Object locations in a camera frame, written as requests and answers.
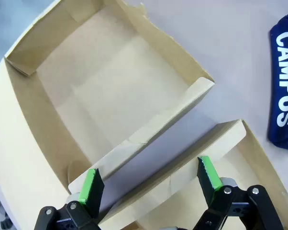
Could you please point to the open cardboard box with lid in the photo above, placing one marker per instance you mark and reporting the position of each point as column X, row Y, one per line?
column 235, row 172

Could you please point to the blue CAMPUS pencil case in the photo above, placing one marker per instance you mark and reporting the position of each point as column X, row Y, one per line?
column 286, row 79

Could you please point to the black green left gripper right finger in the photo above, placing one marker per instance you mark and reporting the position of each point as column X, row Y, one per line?
column 213, row 182

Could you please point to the open cardboard box with torn flap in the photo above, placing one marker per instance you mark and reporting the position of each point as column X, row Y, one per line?
column 105, row 79

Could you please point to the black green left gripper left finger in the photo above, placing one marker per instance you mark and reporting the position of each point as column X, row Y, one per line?
column 86, row 189

